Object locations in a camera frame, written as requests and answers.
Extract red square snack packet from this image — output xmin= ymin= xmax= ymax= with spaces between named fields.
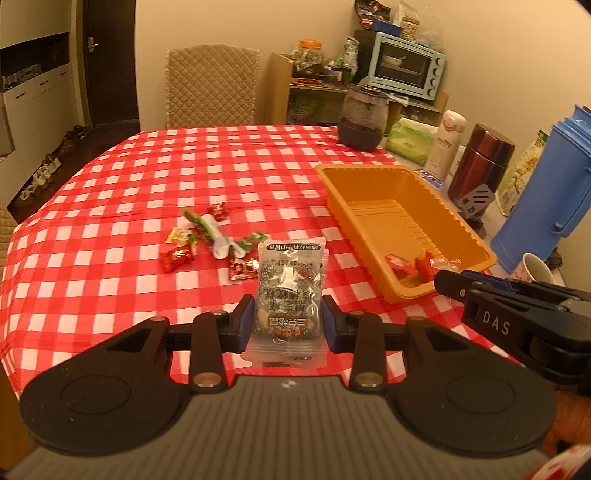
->
xmin=385 ymin=254 xmax=419 ymax=280

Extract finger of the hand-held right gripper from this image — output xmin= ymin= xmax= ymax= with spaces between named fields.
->
xmin=462 ymin=271 xmax=561 ymax=294
xmin=433 ymin=269 xmax=491 ymax=303

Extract clear nut snack packet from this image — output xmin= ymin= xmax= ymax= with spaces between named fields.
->
xmin=242 ymin=237 xmax=329 ymax=373

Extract red bow-shaped candy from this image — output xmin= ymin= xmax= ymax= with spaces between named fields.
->
xmin=159 ymin=244 xmax=195 ymax=274

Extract light blue toaster oven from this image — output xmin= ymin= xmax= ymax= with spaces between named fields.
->
xmin=368 ymin=31 xmax=448 ymax=102

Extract white thermos bottle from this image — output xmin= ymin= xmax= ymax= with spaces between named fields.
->
xmin=425 ymin=110 xmax=467 ymax=182

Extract yellow green candy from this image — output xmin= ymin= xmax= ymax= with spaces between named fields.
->
xmin=165 ymin=227 xmax=200 ymax=247

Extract white patterned cup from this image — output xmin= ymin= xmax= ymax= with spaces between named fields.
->
xmin=510 ymin=252 xmax=557 ymax=283

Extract blue white small box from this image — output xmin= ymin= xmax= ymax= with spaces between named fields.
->
xmin=413 ymin=168 xmax=447 ymax=188

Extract brown metallic thermos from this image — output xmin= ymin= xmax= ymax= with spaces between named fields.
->
xmin=447 ymin=123 xmax=516 ymax=205

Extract orange plastic tray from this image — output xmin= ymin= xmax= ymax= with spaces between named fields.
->
xmin=315 ymin=164 xmax=498 ymax=304

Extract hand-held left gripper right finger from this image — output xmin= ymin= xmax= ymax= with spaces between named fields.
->
xmin=321 ymin=294 xmax=468 ymax=393

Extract orange lid plastic jar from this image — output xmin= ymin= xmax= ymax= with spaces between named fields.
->
xmin=290 ymin=39 xmax=325 ymax=77

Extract dark snack bag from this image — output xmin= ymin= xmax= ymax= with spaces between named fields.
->
xmin=354 ymin=0 xmax=393 ymax=31

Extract wooden shelf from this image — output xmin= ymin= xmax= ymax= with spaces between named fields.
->
xmin=268 ymin=52 xmax=450 ymax=128

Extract red white candy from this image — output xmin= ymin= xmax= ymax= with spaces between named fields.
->
xmin=229 ymin=256 xmax=260 ymax=281

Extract person's right hand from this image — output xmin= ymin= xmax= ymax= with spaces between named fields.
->
xmin=545 ymin=390 xmax=591 ymax=462

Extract row of shoes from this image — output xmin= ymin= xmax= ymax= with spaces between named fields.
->
xmin=17 ymin=124 xmax=89 ymax=205

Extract red checkered tablecloth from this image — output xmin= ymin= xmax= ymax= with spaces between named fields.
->
xmin=0 ymin=124 xmax=525 ymax=403

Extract clear candy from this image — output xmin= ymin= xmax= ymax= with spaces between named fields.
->
xmin=429 ymin=257 xmax=462 ymax=277

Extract long green white snack packet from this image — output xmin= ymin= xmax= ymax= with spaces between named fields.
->
xmin=183 ymin=209 xmax=233 ymax=258

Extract white cabinet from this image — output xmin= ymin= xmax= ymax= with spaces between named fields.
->
xmin=0 ymin=32 xmax=88 ymax=197

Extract green tissue pack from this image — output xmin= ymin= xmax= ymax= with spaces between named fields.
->
xmin=385 ymin=117 xmax=439 ymax=167

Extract blue plastic jug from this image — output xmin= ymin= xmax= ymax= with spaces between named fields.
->
xmin=489 ymin=104 xmax=591 ymax=276

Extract floral printed bag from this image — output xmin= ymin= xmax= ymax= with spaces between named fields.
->
xmin=496 ymin=130 xmax=550 ymax=217

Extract glass jar with dark contents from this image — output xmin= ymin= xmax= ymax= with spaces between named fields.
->
xmin=338 ymin=83 xmax=390 ymax=152

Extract jar of nuts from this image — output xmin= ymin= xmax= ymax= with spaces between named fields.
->
xmin=399 ymin=14 xmax=421 ymax=40

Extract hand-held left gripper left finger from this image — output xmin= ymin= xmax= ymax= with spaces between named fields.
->
xmin=105 ymin=294 xmax=256 ymax=393

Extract green snack bag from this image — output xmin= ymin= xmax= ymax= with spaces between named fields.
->
xmin=339 ymin=37 xmax=360 ymax=70

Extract dark door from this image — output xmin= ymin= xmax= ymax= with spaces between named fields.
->
xmin=82 ymin=0 xmax=140 ymax=131

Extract beige quilted chair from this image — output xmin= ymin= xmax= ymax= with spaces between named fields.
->
xmin=0 ymin=200 xmax=19 ymax=278
xmin=165 ymin=44 xmax=260 ymax=130

